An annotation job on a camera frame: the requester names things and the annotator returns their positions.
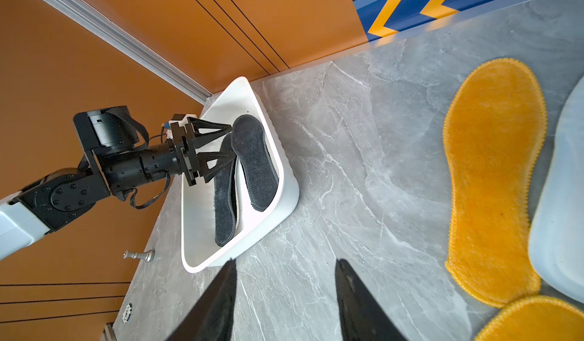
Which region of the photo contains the yellow insole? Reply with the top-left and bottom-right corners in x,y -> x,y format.
443,58 -> 548,308
475,295 -> 583,341

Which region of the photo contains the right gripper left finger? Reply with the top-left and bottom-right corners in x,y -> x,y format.
167,259 -> 237,341

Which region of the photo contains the grey felt insole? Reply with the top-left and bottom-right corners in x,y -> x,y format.
214,134 -> 238,247
231,114 -> 278,212

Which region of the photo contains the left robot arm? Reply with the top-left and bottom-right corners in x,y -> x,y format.
1,106 -> 235,258

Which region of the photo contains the yellow insole far left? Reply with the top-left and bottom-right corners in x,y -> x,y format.
443,58 -> 548,308

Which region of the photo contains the left aluminium corner post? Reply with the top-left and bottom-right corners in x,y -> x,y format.
42,0 -> 212,105

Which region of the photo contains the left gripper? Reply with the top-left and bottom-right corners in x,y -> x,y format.
170,117 -> 236,186

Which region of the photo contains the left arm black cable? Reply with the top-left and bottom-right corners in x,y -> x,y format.
77,107 -> 176,210

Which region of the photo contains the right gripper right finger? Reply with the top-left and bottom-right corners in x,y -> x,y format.
335,259 -> 406,340

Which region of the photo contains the yellow insole far right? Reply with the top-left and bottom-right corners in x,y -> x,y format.
475,295 -> 583,341

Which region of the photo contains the white plastic storage box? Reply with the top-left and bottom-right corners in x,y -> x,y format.
181,76 -> 300,273

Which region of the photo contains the white insole far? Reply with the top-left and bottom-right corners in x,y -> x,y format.
529,80 -> 583,303

